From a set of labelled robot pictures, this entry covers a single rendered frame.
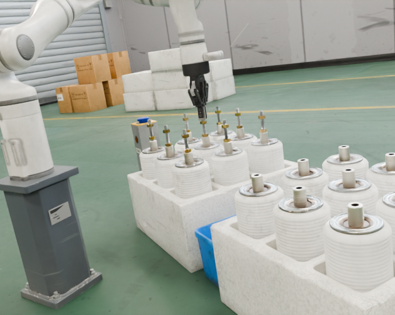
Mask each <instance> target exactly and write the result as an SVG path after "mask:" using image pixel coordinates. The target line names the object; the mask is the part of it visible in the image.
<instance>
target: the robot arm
mask: <svg viewBox="0 0 395 315"><path fill-rule="evenodd" d="M101 1H102V0H38V1H36V2H35V3H34V4H33V6H32V7H31V10H30V13H29V19H27V20H25V21H24V22H22V23H21V24H18V25H16V26H13V27H7V28H3V29H0V127H1V132H2V136H3V140H1V147H2V151H3V154H4V158H5V162H6V166H7V170H8V173H9V178H10V180H12V181H24V182H26V181H29V180H32V179H37V178H41V177H44V176H47V175H49V174H51V173H53V172H54V171H55V169H54V164H53V159H52V156H51V152H50V148H49V143H48V139H47V135H46V130H45V127H44V122H43V117H42V114H41V109H40V106H39V101H38V95H37V92H36V90H35V88H34V87H32V86H28V85H26V84H23V83H21V82H20V81H19V80H17V78H16V76H15V73H14V71H21V70H23V69H26V68H28V67H29V66H30V65H31V64H32V63H33V62H34V61H35V60H36V59H37V58H38V56H39V55H40V54H41V53H42V51H43V50H44V49H45V47H46V46H47V45H48V44H49V43H50V42H52V41H53V40H54V39H55V38H56V37H58V36H59V35H60V34H61V33H62V32H63V31H65V30H66V29H67V28H68V27H69V26H70V25H71V24H72V23H73V22H74V21H75V20H76V19H77V18H78V17H80V16H81V15H82V14H84V13H85V12H86V11H88V10H90V9H91V8H93V7H94V6H96V5H97V4H99V3H100V2H101ZM132 1H134V2H136V3H139V4H144V5H148V6H156V7H169V8H171V12H172V16H173V18H174V22H175V23H176V26H177V30H178V36H179V45H180V56H181V64H182V72H183V76H186V77H188V76H189V77H190V83H189V87H190V89H188V90H187V92H188V94H189V97H190V98H191V101H192V104H193V106H196V107H197V116H198V119H199V120H200V121H201V120H205V119H207V118H208V115H207V111H206V106H205V105H206V104H207V102H208V91H209V84H208V83H207V82H206V80H205V77H204V74H207V73H209V72H210V69H209V61H212V60H217V59H221V58H223V57H224V56H223V52H222V51H216V52H208V51H207V48H206V43H205V38H204V29H203V25H202V23H201V21H199V20H198V18H197V15H196V10H197V9H198V8H199V7H200V6H201V4H202V2H203V0H132Z"/></svg>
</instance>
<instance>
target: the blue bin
mask: <svg viewBox="0 0 395 315"><path fill-rule="evenodd" d="M234 216H237V214H236V215H233V216H230V217H227V218H225V219H229V218H231V217H234ZM225 219H222V220H219V221H216V222H213V223H211V224H207V225H205V226H202V227H199V228H197V229H196V230H195V231H194V232H195V236H196V237H197V240H198V243H199V249H200V253H201V258H202V264H203V268H204V273H205V276H206V277H207V278H208V279H209V280H210V281H212V282H213V283H214V284H215V285H216V286H217V287H219V283H218V274H217V270H216V262H215V257H214V249H213V240H212V236H211V226H212V225H213V224H215V223H218V222H220V221H223V220H225Z"/></svg>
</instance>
